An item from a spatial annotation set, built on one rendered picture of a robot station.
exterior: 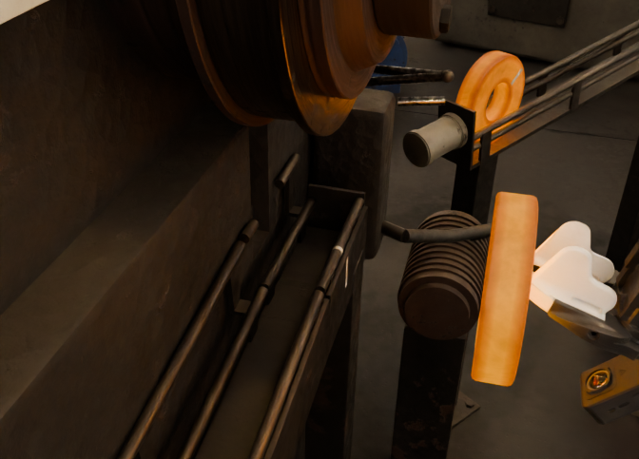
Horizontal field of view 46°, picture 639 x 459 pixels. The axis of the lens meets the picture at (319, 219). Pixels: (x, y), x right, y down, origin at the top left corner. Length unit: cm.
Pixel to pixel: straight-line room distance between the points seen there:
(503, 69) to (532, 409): 78
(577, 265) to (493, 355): 9
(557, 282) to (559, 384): 120
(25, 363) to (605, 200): 219
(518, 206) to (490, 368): 12
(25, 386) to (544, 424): 134
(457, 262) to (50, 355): 78
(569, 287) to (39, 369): 38
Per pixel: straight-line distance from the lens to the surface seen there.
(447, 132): 120
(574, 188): 257
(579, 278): 61
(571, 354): 189
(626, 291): 64
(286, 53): 53
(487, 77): 123
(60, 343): 52
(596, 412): 69
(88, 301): 54
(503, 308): 56
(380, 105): 100
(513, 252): 57
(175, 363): 67
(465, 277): 115
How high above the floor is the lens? 120
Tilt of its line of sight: 32 degrees down
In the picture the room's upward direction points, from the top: 1 degrees clockwise
